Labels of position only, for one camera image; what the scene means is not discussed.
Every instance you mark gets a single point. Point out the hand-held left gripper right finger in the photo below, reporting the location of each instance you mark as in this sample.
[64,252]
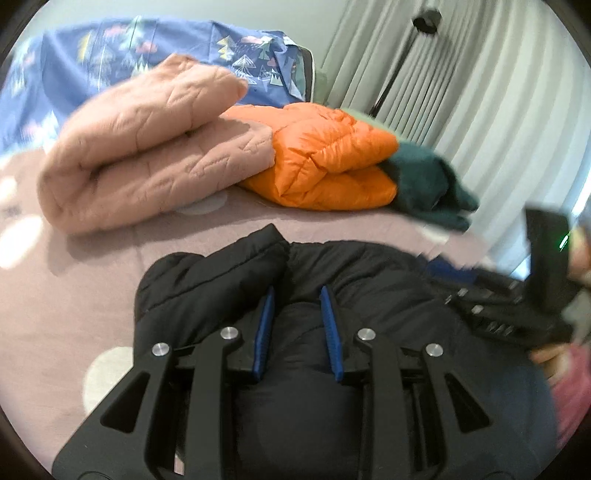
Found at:
[332,332]

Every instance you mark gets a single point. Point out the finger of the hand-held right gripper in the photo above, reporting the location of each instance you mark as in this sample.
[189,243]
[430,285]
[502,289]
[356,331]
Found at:
[448,271]
[485,314]

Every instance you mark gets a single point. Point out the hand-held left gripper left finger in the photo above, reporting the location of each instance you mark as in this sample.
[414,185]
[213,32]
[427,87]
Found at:
[263,337]

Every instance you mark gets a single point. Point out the black puffer jacket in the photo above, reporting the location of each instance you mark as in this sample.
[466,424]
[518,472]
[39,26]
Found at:
[369,277]

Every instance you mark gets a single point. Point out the person's right hand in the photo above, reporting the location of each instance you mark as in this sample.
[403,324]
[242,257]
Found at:
[549,355]

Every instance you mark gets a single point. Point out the dark teal garment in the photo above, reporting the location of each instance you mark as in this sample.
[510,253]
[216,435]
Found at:
[415,180]

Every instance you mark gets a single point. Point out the orange puffer jacket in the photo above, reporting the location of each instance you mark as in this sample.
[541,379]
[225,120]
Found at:
[323,161]

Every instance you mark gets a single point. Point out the white curtains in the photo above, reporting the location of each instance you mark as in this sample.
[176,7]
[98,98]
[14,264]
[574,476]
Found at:
[485,92]

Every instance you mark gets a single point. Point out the pink quilted jacket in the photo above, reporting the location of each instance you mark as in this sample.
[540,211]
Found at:
[138,138]

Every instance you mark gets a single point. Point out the black stand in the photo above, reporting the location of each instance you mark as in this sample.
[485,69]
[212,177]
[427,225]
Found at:
[427,21]

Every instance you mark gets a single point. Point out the blue patterned pillow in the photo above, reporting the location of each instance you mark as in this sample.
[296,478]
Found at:
[138,46]

